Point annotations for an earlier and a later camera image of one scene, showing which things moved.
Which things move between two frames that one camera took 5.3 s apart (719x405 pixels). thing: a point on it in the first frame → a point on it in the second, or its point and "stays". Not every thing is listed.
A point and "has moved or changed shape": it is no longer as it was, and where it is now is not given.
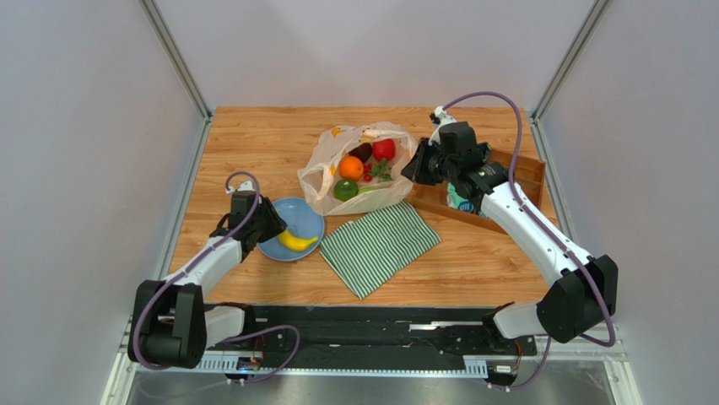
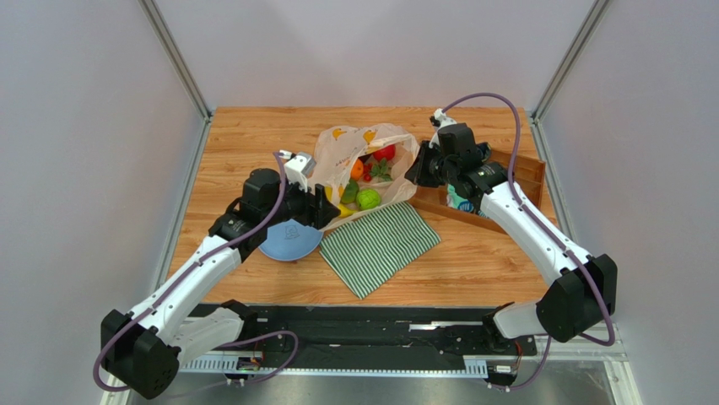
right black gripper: (424, 162) stays
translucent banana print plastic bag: (356, 166) has moved or changed shape
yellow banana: (292, 243) → (343, 209)
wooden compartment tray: (529, 175) stays
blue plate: (301, 219) stays
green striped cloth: (368, 251) stays
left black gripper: (276, 223) → (316, 211)
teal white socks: (456, 201) stays
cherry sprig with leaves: (380, 171) stays
